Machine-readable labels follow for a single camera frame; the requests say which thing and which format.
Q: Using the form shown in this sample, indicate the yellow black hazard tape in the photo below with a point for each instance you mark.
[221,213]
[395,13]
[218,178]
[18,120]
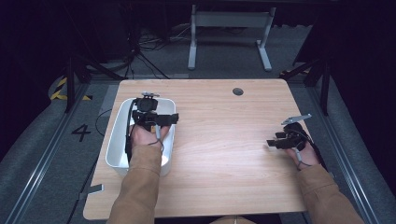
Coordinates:
[59,90]

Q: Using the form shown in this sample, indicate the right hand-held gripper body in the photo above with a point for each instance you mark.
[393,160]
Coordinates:
[295,137]

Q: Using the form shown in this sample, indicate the black metal stand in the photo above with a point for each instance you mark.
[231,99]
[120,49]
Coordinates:
[325,90]
[71,84]

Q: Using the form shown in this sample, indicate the person's left hand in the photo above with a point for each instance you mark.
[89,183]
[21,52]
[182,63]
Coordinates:
[143,137]

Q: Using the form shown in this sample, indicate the metal floor rail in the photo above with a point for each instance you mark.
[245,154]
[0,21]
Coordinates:
[342,161]
[46,155]

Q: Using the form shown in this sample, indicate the grey metal desk frame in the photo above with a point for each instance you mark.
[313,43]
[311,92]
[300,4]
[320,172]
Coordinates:
[230,19]

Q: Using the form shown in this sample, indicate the white plastic bin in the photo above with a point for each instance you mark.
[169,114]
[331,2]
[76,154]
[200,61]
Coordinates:
[119,143]

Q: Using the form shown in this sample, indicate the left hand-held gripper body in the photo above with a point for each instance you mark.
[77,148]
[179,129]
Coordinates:
[146,105]

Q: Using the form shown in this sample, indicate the person's right hand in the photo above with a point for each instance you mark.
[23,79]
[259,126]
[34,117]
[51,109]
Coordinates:
[308,155]

